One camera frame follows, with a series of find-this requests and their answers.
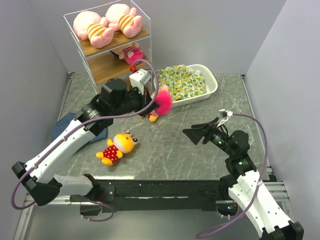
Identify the white plastic basket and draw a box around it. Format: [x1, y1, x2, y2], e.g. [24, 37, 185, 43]
[157, 64, 218, 108]

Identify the blue checked cloth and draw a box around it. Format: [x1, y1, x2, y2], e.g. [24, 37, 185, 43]
[50, 112, 108, 146]

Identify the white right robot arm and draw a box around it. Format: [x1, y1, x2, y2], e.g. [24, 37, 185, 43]
[182, 119, 304, 240]

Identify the white wire wooden shelf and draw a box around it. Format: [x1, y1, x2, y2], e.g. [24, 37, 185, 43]
[63, 0, 152, 92]

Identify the yellow plush near shelf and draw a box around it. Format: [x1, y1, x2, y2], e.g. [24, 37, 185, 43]
[148, 111, 159, 123]

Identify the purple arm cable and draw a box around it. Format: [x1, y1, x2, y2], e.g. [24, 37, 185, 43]
[194, 112, 269, 240]
[11, 59, 161, 210]

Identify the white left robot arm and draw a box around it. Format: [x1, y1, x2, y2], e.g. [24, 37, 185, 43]
[11, 78, 158, 206]

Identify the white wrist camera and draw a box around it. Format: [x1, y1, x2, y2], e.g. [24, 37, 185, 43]
[129, 69, 153, 94]
[217, 108, 233, 127]

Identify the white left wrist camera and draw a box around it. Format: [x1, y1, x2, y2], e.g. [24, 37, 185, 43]
[129, 69, 153, 94]

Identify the yellow plush red dotted dress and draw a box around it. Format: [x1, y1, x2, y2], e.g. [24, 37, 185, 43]
[96, 132, 138, 166]

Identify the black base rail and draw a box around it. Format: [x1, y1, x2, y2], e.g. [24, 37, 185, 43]
[70, 179, 238, 217]

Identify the pink plush pig striped shirt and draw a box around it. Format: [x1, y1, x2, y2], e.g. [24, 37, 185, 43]
[73, 10, 114, 49]

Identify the black-haired doll pink striped dress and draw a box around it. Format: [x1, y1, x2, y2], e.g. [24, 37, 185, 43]
[111, 42, 144, 65]

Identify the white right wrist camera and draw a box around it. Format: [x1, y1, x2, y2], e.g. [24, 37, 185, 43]
[217, 108, 233, 127]

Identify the lemon print cloth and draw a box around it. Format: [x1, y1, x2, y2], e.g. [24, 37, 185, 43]
[158, 64, 206, 102]

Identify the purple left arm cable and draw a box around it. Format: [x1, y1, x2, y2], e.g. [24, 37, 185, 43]
[11, 59, 161, 210]

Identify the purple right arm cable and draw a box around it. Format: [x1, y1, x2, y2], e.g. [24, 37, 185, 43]
[194, 112, 269, 240]

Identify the purple cable loop under rail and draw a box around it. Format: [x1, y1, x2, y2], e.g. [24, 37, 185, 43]
[79, 197, 118, 223]

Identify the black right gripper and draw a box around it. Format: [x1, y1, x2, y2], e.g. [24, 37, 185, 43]
[182, 117, 235, 156]

